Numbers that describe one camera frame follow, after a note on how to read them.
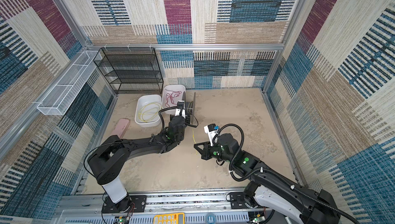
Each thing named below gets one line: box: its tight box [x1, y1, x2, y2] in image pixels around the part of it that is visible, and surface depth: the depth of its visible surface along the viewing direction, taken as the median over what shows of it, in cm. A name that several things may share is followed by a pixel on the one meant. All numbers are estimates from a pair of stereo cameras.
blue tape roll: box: [206, 213, 217, 224], surface depth 71 cm
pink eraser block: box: [111, 118, 131, 140], surface depth 100 cm
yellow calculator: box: [153, 212, 186, 224], surface depth 70 cm
